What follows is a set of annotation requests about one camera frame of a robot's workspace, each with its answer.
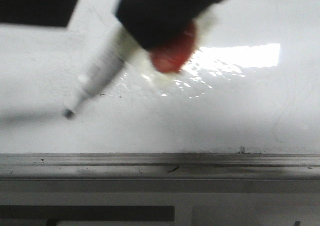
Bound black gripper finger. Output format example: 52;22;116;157
0;0;78;28
115;0;223;50

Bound white black whiteboard marker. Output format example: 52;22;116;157
62;10;218;119

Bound white whiteboard with aluminium frame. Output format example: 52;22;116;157
0;0;320;180

